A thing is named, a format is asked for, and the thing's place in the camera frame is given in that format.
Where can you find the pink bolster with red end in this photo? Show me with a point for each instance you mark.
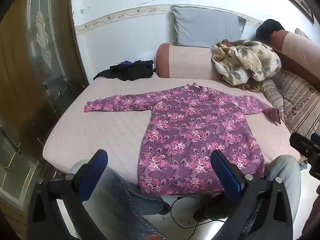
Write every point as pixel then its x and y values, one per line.
pixel 185 62

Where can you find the pink bolster with brown end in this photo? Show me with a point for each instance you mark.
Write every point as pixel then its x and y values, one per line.
pixel 300 52

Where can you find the black cloth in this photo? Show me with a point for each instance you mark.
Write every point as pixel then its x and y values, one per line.
pixel 267 28

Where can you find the framed wall picture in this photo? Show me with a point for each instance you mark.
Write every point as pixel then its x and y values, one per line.
pixel 306 7

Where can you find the beige floral blanket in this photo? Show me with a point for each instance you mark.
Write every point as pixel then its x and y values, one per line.
pixel 245 60

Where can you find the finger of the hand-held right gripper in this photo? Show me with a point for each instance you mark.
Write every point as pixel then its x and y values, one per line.
pixel 302 143
pixel 315 138

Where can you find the striped beige cushion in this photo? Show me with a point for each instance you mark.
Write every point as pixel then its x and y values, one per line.
pixel 302 33

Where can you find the grey pillow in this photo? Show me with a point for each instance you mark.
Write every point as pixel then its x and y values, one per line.
pixel 205 27

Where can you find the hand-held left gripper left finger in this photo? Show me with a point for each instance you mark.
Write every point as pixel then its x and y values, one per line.
pixel 94 170

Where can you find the black clothes pile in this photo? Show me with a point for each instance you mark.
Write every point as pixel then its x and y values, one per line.
pixel 130 71

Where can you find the purple floral dress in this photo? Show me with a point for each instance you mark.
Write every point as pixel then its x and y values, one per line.
pixel 190 130

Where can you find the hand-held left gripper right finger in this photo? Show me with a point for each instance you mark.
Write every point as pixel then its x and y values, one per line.
pixel 225 177

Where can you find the wooden door with glass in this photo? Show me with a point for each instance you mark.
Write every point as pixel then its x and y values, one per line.
pixel 37 55

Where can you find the purple cloth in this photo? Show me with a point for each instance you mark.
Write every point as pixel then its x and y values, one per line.
pixel 125 62

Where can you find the striped floral quilt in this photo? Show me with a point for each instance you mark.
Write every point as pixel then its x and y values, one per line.
pixel 297 100

